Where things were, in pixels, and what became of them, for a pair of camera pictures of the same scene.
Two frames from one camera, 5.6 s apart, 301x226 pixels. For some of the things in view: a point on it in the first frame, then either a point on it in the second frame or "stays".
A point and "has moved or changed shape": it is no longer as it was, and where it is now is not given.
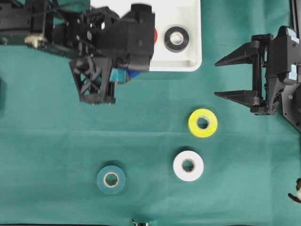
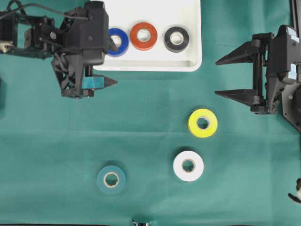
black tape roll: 174,48 stays
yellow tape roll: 211,119 stays
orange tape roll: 156,37 has moved or changed shape
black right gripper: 276,59 stays
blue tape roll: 133,73 has moved or changed shape
